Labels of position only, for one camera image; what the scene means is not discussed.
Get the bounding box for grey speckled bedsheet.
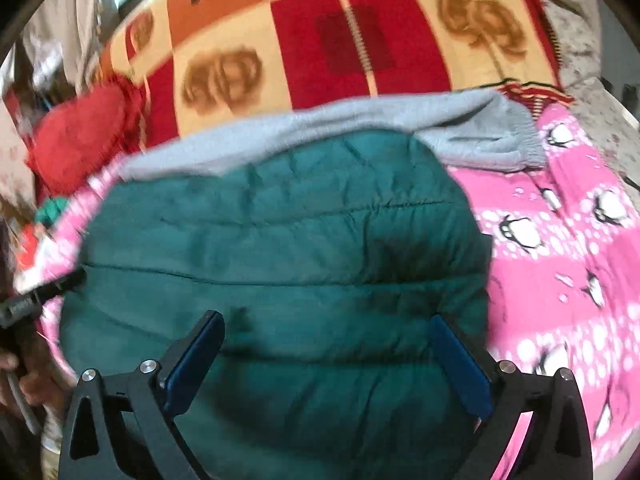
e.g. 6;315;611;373
542;0;640;196

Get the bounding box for grey sweatpants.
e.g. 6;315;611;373
117;89;547;182

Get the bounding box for dark green puffer jacket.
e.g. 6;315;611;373
59;129;493;480

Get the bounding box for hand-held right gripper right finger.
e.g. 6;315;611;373
429;313;595;480

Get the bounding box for person's left hand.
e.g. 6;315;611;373
0;350;73;411

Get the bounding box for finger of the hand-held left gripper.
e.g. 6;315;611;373
27;268;88;308

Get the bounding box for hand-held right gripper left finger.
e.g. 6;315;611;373
59;309;227;480

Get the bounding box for checkered rose print blanket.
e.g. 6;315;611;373
97;0;576;141

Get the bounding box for bright green cloth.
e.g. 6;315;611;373
34;196;68;227

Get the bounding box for red round fringed cushion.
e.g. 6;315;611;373
25;76;151;198

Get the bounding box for beige curtain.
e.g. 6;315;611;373
17;0;118;91

